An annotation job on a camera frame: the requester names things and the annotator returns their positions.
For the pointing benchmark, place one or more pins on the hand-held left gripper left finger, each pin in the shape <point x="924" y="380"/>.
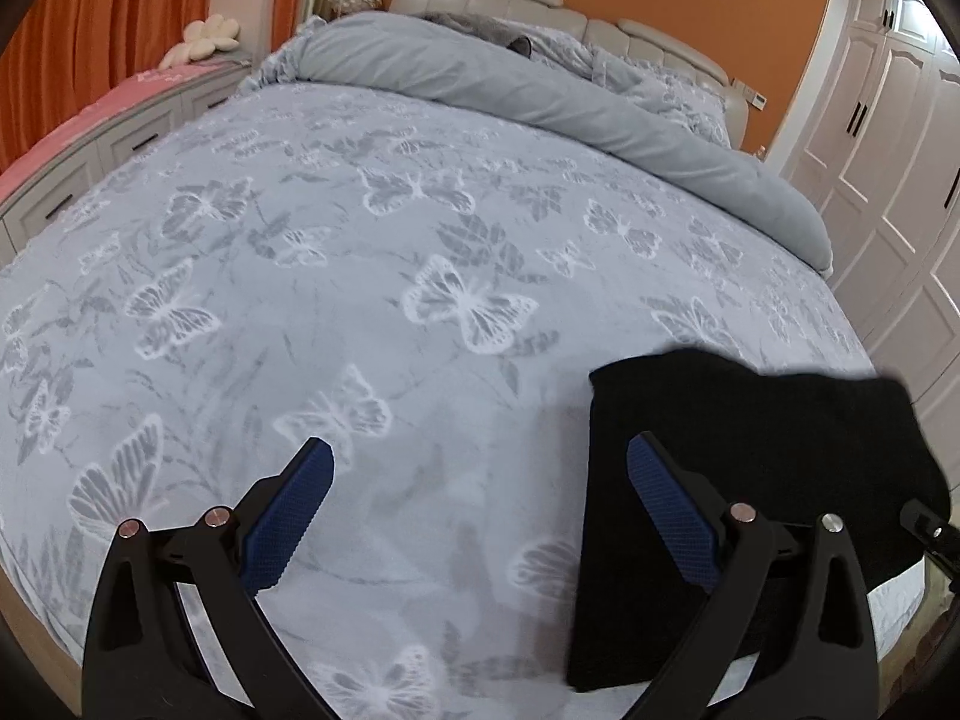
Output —
<point x="289" y="517"/>

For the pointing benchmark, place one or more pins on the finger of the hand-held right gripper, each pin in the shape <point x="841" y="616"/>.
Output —
<point x="926" y="525"/>

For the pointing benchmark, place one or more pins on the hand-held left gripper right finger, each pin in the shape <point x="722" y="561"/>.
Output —
<point x="675" y="517"/>

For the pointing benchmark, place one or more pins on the black pants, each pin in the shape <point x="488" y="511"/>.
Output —
<point x="750" y="420"/>

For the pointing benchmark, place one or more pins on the bed with butterfly duvet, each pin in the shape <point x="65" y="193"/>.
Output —
<point x="300" y="277"/>

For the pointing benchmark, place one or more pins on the white wardrobe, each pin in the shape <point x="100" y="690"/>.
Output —
<point x="885" y="165"/>

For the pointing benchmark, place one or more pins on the white drawer cabinet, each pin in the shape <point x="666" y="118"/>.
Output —
<point x="127" y="146"/>

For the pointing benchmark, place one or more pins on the butterfly print pillow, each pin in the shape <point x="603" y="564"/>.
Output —
<point x="675" y="97"/>
<point x="559" y="52"/>

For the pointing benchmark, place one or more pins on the pink seat cushion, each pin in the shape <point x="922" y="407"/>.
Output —
<point x="90" y="120"/>

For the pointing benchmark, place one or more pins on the grey duvet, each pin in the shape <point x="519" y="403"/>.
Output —
<point x="525" y="97"/>

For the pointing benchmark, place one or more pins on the beige padded headboard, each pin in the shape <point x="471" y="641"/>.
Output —
<point x="645" y="41"/>

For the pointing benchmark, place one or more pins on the white flower plush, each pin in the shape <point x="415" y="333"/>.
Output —
<point x="202" y="37"/>

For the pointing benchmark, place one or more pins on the wide orange curtain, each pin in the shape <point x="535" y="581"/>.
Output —
<point x="97" y="30"/>

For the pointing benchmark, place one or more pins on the white wall switch panel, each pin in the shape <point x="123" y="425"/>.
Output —
<point x="754" y="95"/>

